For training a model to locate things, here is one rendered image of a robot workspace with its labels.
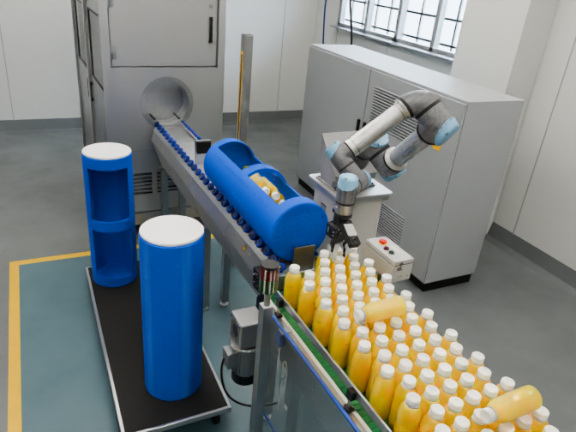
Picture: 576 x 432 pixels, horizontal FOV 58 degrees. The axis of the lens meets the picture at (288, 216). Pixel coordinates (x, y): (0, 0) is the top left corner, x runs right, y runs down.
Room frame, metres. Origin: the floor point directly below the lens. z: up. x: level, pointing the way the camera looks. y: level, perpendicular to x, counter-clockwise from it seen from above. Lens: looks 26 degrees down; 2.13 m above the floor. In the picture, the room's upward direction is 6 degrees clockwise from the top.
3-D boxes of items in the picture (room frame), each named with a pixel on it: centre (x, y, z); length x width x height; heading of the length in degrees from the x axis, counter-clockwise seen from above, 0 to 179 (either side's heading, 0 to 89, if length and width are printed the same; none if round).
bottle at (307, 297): (1.60, -0.10, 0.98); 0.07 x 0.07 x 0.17
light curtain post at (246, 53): (3.39, 0.37, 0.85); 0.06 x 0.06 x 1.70; 30
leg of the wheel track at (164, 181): (3.66, 0.98, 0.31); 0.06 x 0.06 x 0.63; 30
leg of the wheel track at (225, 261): (2.87, 0.37, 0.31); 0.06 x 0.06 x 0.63; 30
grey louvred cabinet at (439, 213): (4.32, -0.76, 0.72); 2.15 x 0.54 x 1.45; 28
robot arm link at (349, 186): (1.82, -0.22, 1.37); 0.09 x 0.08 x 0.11; 150
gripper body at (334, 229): (1.83, -0.21, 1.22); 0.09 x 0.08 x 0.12; 30
